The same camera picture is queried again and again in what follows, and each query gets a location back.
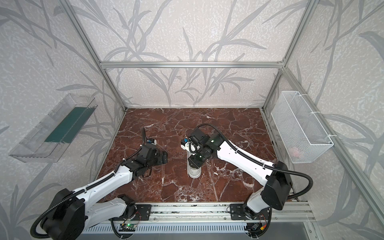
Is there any pink object in basket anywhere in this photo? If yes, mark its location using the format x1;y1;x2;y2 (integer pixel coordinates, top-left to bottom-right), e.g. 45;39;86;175
289;147;303;159

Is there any clear plastic wall tray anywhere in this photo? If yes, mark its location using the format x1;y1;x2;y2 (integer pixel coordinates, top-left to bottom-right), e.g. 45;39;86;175
9;94;98;163

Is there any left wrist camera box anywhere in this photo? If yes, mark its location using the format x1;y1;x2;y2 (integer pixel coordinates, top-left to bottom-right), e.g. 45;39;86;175
147;138;157;145

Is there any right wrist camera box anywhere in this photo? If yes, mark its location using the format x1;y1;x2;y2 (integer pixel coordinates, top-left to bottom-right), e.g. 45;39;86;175
181;138;197;155

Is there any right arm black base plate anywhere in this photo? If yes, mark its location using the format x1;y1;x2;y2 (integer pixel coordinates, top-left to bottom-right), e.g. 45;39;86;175
228;204;271;221

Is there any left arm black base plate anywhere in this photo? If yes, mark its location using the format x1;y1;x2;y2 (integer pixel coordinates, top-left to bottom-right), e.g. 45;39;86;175
115;204;152;221

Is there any white wire mesh basket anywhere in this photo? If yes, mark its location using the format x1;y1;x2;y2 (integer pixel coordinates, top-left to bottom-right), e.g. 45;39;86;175
271;91;334;164

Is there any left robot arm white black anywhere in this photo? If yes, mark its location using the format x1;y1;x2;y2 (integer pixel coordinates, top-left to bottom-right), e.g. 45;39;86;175
30;143;168;240

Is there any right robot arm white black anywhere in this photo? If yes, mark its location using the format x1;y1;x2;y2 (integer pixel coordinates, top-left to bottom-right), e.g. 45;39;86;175
181;128;292;213

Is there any white sneaker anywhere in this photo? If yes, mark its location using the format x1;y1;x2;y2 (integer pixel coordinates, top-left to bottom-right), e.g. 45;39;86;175
187;152;202;179

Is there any aluminium frame rail base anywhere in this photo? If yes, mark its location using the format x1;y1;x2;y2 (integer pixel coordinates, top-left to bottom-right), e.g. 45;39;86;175
140;202;316;224

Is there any green circuit board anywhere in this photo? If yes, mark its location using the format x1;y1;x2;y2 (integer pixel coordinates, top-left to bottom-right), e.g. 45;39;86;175
118;224;138;233

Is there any black corrugated right cable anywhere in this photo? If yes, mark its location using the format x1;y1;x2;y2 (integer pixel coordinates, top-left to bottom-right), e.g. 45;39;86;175
196;123;314;200

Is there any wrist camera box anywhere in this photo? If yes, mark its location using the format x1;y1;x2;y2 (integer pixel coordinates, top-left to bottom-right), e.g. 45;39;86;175
181;138;197;155
147;138;157;145

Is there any aluminium frame crossbar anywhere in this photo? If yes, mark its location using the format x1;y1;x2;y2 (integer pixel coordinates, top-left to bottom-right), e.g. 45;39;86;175
100;61;283;69

